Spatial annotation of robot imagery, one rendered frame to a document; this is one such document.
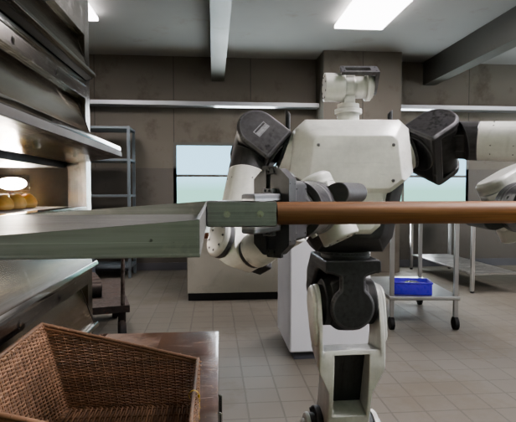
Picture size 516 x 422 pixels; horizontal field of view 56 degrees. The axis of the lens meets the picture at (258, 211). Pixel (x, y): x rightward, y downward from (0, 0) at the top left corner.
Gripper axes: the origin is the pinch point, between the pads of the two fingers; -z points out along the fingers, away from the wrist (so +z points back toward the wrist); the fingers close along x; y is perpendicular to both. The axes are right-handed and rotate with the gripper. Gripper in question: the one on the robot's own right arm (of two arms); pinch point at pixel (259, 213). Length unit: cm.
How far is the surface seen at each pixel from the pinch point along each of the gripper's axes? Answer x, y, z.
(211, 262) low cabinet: -81, -287, 393
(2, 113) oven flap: 17, -56, 1
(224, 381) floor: -123, -143, 205
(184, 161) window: 45, -448, 550
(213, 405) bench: -64, -54, 66
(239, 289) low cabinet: -112, -261, 411
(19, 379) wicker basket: -45, -81, 19
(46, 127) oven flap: 18, -69, 20
